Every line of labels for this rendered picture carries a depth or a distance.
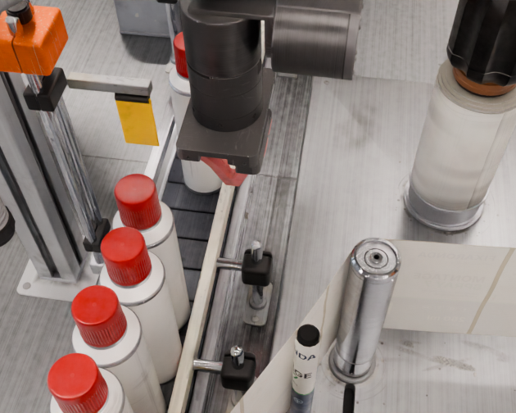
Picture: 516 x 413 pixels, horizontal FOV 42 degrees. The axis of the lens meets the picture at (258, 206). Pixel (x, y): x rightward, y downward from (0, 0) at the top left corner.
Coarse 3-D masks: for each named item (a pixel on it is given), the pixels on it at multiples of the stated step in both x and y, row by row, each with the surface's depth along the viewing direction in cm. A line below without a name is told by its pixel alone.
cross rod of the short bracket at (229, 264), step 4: (216, 260) 69; (220, 260) 69; (224, 260) 69; (228, 260) 69; (232, 260) 69; (236, 260) 69; (240, 260) 69; (216, 264) 69; (220, 264) 69; (224, 264) 69; (228, 264) 69; (232, 264) 69; (236, 264) 69; (240, 264) 69; (220, 268) 69; (224, 268) 69; (228, 268) 69; (232, 268) 69; (236, 268) 69; (240, 268) 69
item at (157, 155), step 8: (168, 104) 76; (168, 112) 75; (168, 120) 74; (160, 128) 74; (168, 128) 74; (160, 136) 73; (168, 136) 73; (160, 144) 72; (168, 144) 74; (152, 152) 71; (160, 152) 71; (152, 160) 71; (160, 160) 71; (152, 168) 70; (160, 168) 71; (152, 176) 69
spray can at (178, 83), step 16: (176, 48) 63; (176, 64) 65; (176, 80) 66; (176, 96) 67; (176, 112) 69; (176, 128) 72; (192, 176) 76; (208, 176) 76; (192, 192) 78; (208, 192) 78
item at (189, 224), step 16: (176, 160) 82; (176, 176) 80; (176, 192) 79; (176, 208) 77; (192, 208) 77; (208, 208) 77; (176, 224) 76; (192, 224) 76; (208, 224) 76; (192, 240) 74; (208, 240) 75; (224, 240) 75; (192, 256) 73; (192, 272) 72; (192, 288) 71; (192, 304) 70; (208, 320) 73; (192, 384) 64
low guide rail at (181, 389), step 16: (224, 192) 74; (224, 208) 73; (224, 224) 72; (208, 256) 69; (208, 272) 68; (208, 288) 67; (208, 304) 68; (192, 320) 65; (192, 336) 64; (192, 352) 63; (176, 384) 61; (176, 400) 60
